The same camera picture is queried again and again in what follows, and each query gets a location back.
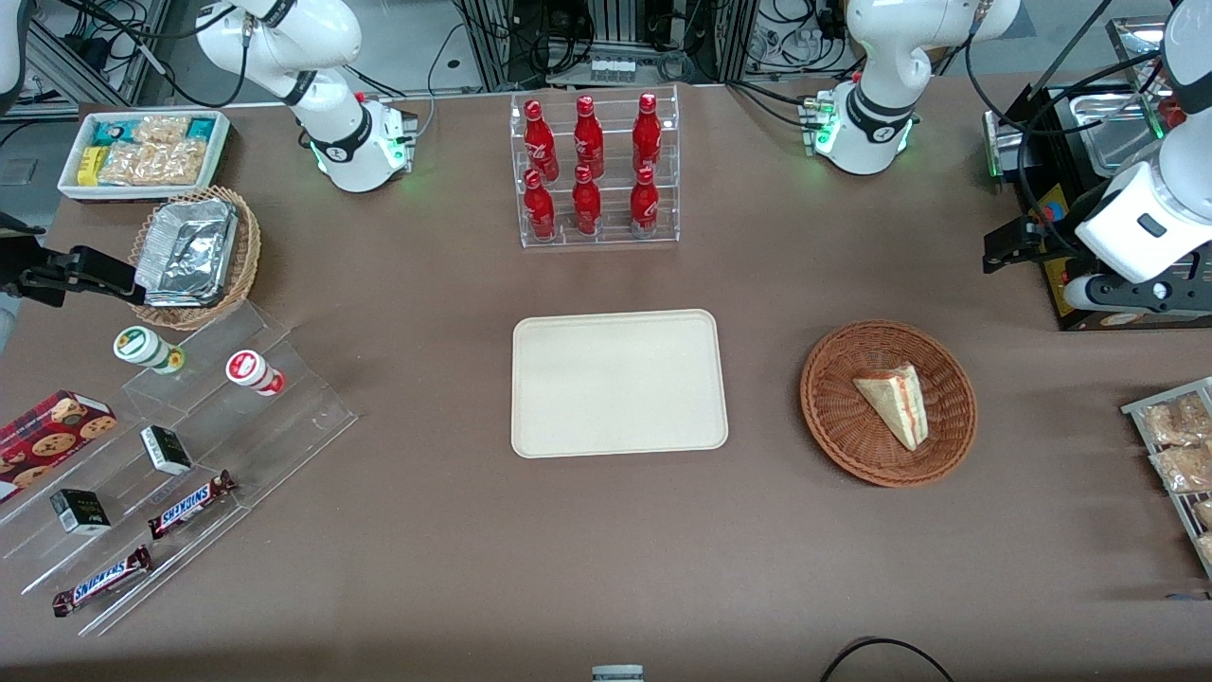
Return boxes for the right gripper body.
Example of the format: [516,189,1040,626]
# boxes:
[0,214,45,302]

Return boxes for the triangular sandwich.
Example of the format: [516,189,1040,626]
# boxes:
[852,362,929,453]

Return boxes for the light wicker basket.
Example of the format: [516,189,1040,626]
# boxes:
[127,186,262,332]

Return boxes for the tray of wrapped snacks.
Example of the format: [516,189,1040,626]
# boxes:
[1121,376,1212,580]

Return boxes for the round brown wicker basket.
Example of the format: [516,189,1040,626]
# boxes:
[800,320,978,489]

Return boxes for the cream plastic tray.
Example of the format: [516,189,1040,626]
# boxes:
[511,309,729,459]

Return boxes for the black food warmer machine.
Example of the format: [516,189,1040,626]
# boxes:
[983,17,1212,332]

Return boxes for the green lid cup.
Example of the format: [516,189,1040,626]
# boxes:
[113,325,187,376]

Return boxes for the stacked aluminium foil containers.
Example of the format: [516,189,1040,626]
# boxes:
[134,197,239,308]

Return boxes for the white rectangular snack bin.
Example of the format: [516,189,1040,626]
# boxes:
[58,109,232,203]

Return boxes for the steel warmer pan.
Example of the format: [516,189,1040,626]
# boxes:
[1070,92,1166,177]

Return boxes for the large clear cracker bag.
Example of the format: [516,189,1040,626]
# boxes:
[98,139,207,187]

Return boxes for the red cookie box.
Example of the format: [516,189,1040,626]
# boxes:
[0,389,119,504]

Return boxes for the small clear cracker bag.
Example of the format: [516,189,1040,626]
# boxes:
[133,115,191,146]

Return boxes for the red lid cup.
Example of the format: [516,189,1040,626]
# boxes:
[224,349,286,398]

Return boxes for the small dark box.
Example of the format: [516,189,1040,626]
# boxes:
[139,424,194,476]
[49,488,113,537]

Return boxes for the clear acrylic stepped display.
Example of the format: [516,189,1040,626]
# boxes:
[0,301,360,637]

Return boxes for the snickers bar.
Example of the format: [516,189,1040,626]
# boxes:
[147,470,239,541]
[51,545,154,619]

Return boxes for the red cola bottle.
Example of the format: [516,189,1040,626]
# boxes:
[523,169,558,242]
[633,92,663,173]
[573,95,605,179]
[571,165,603,237]
[629,166,661,239]
[524,99,559,181]

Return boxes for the clear acrylic bottle rack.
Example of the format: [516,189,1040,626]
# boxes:
[509,84,681,250]

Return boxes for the black looped cable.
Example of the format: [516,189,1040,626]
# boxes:
[819,637,957,682]

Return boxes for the aluminium equipment frame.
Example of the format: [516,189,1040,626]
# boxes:
[453,0,760,92]

